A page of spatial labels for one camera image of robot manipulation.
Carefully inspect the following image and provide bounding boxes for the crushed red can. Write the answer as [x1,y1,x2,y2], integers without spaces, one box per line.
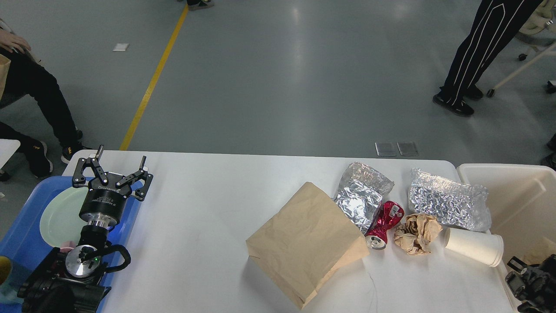
[365,201,404,250]

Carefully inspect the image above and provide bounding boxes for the floor plate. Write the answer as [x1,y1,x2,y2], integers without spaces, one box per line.
[397,141,419,157]
[375,141,397,157]

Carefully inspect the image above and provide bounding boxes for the dark teal mug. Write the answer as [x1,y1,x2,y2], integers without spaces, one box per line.
[0,256,32,304]

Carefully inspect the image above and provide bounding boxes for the floor plate left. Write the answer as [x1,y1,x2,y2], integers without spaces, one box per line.
[375,141,397,157]

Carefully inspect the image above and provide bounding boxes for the person bare hand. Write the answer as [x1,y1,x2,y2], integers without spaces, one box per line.
[0,29,31,54]

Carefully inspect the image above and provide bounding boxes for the crumpled foil left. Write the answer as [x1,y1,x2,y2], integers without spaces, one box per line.
[334,162,395,234]

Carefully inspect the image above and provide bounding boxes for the large brown paper bag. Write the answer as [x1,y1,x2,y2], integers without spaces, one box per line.
[246,182,369,309]

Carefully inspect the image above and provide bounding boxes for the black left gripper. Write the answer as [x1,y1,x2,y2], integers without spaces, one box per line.
[72,145,154,227]

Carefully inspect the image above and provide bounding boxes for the pink ribbed mug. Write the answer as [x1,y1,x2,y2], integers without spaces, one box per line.
[60,240,76,253]

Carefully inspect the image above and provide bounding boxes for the paper bag held by person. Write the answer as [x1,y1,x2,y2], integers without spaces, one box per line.
[0,55,11,98]

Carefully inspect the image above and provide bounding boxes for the blue plastic tray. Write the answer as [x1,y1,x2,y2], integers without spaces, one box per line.
[0,176,145,313]

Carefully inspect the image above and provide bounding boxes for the crumpled foil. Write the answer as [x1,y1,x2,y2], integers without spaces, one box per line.
[334,162,395,234]
[408,168,492,232]

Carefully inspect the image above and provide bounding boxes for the beige plastic bin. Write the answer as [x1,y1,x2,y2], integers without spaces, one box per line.
[453,163,555,313]

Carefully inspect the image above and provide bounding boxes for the passerby shoe top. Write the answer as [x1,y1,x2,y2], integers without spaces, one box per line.
[186,0,215,11]

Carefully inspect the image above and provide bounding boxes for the light green plate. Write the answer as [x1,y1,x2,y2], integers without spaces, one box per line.
[40,187,88,247]

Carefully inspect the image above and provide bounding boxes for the white side table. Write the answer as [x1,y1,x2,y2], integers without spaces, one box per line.
[0,139,20,171]

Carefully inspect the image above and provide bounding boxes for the person in black left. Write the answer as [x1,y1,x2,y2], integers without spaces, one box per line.
[0,48,86,178]

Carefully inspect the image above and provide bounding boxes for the white paper cup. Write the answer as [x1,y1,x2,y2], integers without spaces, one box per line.
[444,228,504,267]

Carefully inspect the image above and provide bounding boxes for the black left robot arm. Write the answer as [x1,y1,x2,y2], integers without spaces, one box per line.
[17,145,153,313]

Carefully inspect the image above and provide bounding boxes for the person in striped trousers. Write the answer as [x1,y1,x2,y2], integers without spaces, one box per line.
[433,0,542,117]

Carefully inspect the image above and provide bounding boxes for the floor plate right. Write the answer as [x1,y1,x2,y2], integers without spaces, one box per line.
[397,141,419,157]

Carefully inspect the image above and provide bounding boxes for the crumpled foil right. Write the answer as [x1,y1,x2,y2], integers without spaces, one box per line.
[408,168,492,232]

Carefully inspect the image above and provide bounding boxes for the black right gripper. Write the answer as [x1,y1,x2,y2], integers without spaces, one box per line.
[506,254,556,313]

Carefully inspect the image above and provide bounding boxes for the person leg far right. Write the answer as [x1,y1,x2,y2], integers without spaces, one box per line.
[541,133,556,171]

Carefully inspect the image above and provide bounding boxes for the crumpled brown paper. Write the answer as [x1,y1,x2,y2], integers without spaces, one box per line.
[394,213,443,256]

